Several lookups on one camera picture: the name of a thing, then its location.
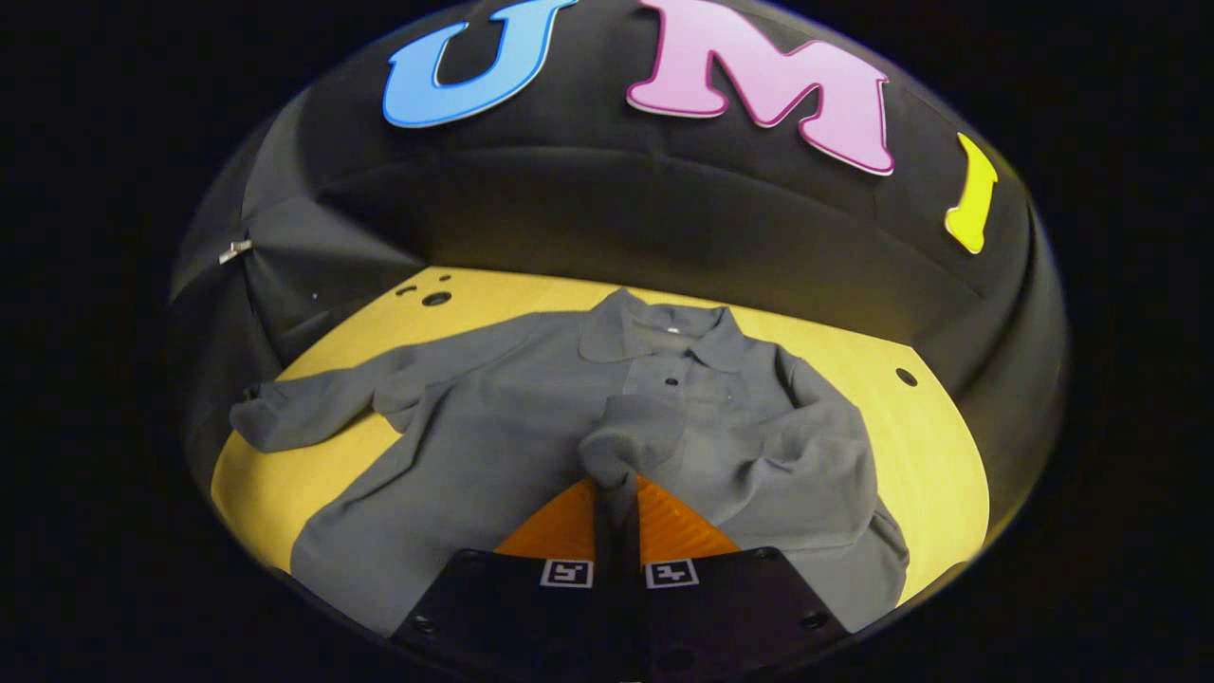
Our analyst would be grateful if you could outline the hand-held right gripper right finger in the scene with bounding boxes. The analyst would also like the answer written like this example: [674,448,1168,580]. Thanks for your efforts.
[616,474,851,680]

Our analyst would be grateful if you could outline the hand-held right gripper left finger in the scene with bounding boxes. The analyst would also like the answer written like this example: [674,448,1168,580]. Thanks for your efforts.
[391,477,617,680]

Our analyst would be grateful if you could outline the grey button shirt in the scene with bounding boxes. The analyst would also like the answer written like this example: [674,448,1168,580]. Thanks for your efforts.
[230,287,911,638]

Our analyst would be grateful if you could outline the black backdrop cloth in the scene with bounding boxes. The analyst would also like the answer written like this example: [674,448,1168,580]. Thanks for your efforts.
[169,0,1070,532]

